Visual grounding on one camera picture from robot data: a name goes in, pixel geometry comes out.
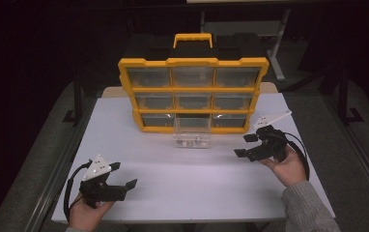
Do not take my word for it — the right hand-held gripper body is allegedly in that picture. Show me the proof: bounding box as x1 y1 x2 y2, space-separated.
245 110 293 163

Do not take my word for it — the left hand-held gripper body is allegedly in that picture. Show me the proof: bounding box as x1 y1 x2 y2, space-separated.
78 154 128 208

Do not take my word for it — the clear plastic drawer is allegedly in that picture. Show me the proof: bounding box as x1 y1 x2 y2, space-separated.
172 116 213 150

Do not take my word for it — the yellow drawer organizer cabinet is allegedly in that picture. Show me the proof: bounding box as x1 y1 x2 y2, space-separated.
118 32 270 135

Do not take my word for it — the person's right hand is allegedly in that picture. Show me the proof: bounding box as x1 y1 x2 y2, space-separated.
261 144 307 188

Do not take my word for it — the person's left hand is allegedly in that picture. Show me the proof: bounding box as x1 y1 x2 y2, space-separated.
69 193 115 232

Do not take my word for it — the black metal stand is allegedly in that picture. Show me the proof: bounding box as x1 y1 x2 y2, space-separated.
62 69 84 124
335 62 365 127

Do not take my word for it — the group of closed cabinet drawers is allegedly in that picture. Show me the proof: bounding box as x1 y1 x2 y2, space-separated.
126 67 261 129

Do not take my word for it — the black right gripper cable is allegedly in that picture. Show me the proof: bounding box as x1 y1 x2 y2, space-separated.
283 130 311 182

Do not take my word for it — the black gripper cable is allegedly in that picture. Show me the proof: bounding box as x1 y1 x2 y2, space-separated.
283 130 311 182
63 159 93 223

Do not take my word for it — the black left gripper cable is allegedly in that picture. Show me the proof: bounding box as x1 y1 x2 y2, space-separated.
63 159 93 223

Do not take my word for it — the white metal frame table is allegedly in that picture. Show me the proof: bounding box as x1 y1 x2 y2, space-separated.
199 9 292 82

